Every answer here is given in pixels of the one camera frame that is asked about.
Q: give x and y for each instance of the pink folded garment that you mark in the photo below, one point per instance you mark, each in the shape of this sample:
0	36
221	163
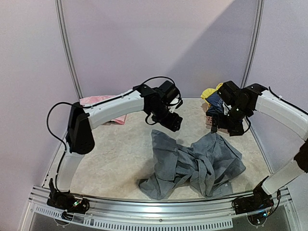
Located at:
96	99

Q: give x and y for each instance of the right aluminium wall post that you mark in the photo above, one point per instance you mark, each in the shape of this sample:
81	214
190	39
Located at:
253	43

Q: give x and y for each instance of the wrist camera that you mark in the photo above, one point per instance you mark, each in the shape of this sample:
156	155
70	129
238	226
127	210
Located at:
168	91
228	92

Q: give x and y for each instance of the navy printed t-shirt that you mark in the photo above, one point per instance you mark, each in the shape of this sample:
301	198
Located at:
216	105

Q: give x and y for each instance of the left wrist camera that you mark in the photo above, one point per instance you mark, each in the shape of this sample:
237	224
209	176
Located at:
168	91

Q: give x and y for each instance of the aluminium wall post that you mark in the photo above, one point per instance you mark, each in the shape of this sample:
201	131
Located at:
67	48
253	43

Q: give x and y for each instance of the left aluminium wall post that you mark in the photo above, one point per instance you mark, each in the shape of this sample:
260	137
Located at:
67	48

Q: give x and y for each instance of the grey-blue button shirt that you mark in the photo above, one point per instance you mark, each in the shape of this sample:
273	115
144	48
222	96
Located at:
207	165

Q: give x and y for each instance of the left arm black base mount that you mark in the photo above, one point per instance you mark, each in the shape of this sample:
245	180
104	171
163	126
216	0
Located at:
66	201

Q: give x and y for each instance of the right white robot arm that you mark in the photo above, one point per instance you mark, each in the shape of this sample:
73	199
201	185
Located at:
242	103

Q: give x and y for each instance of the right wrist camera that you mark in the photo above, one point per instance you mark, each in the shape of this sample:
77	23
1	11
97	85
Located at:
228	92

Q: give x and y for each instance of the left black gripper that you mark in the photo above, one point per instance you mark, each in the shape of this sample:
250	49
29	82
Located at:
173	124

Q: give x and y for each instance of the yellow garment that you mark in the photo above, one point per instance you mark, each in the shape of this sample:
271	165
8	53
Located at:
206	93

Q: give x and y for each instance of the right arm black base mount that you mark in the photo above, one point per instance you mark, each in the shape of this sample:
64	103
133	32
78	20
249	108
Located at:
257	207

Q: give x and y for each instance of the aluminium front rail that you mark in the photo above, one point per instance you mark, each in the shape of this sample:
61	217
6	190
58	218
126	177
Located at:
193	215

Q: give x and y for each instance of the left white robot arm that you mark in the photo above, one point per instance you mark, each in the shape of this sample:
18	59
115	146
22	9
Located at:
158	103

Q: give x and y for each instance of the pink perforated laundry basket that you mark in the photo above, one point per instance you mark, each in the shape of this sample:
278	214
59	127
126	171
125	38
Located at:
208	123

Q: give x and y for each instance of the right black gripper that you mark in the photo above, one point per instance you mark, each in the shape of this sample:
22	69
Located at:
221	123

